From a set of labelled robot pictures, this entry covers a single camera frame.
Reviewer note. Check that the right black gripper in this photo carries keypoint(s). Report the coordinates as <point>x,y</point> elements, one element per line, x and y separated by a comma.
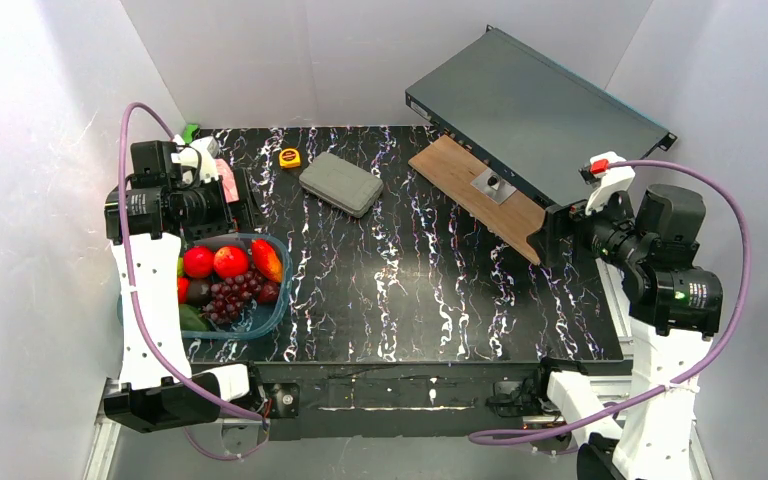
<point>563,225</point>

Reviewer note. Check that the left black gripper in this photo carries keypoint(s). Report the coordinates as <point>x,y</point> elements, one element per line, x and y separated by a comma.
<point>239,201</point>

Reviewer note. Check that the pink plastic bag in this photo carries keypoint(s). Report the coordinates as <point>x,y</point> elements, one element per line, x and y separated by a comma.
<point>228,181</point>

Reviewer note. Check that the red orange fake mango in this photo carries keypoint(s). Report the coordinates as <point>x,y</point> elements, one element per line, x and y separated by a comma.
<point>266,260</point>

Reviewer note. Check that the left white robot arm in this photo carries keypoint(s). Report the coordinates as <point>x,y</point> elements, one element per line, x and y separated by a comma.
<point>164,203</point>

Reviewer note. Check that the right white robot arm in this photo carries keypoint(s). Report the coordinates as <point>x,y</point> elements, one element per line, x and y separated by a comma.
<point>675,310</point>

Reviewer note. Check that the red fake apple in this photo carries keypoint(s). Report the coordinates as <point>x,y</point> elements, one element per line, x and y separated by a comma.
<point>198,262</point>

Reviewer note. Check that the red fake peach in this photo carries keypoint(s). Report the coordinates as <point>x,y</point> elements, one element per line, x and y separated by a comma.
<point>230,261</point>

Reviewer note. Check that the small red fake fruit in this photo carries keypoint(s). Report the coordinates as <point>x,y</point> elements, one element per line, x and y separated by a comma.
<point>183,284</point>

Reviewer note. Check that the dark fake plum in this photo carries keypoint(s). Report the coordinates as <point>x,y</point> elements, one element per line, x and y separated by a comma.
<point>198,293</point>

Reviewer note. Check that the purple fake grapes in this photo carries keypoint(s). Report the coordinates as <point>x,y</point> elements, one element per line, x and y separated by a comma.
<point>229,297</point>

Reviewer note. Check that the green small object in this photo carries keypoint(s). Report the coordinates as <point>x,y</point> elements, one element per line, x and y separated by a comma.
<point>189,132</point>

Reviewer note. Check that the blue plastic fruit container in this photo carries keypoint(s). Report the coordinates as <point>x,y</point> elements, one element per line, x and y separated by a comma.
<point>251,311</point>

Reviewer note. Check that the orange tape measure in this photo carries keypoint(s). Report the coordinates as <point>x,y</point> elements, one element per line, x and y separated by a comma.
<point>289,158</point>

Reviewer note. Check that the wooden board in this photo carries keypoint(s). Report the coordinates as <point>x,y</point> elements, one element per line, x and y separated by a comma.
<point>451,169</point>

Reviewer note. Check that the grey plastic case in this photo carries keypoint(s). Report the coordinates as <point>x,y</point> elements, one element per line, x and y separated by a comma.
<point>341,184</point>

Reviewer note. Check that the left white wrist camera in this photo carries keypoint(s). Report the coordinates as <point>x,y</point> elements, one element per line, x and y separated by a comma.
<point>196,159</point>

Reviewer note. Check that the metal bracket with knob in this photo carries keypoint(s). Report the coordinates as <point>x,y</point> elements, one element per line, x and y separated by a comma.
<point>493,186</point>

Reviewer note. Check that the dark rack network switch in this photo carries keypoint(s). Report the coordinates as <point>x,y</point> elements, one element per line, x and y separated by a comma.
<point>533,120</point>

